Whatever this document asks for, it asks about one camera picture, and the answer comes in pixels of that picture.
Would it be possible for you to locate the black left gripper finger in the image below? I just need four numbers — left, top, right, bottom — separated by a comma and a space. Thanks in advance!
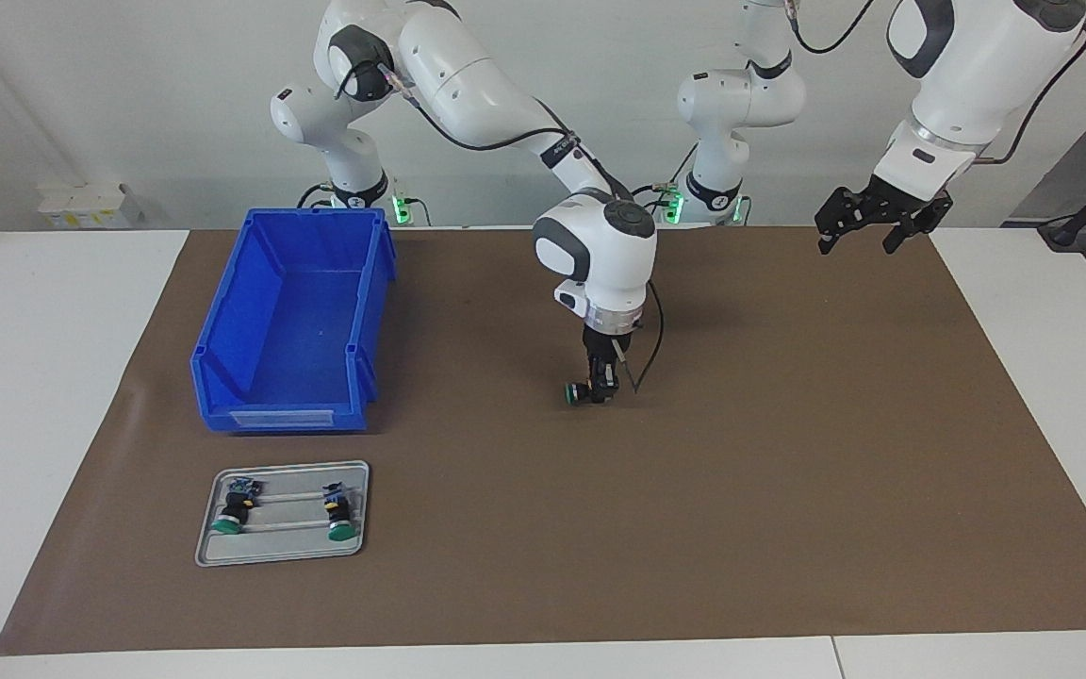
880, 206, 934, 255
814, 187, 881, 256

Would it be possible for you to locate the brown paper table mat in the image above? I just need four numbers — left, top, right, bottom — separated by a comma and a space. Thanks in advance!
0, 226, 1086, 656

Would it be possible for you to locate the blue plastic storage bin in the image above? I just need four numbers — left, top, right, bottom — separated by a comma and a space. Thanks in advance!
189, 207, 400, 435

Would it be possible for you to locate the grey metal tray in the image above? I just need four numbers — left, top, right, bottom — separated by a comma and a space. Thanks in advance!
194, 459, 371, 569

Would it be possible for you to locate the white power strip box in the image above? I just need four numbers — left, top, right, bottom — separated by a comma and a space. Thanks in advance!
37, 182, 145, 230

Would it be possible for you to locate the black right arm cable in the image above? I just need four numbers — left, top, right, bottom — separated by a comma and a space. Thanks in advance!
340, 61, 666, 395

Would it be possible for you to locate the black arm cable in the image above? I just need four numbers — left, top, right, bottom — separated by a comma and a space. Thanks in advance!
788, 0, 1086, 166
340, 61, 666, 395

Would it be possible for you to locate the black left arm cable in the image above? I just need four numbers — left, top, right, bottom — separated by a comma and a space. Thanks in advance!
788, 0, 1086, 166

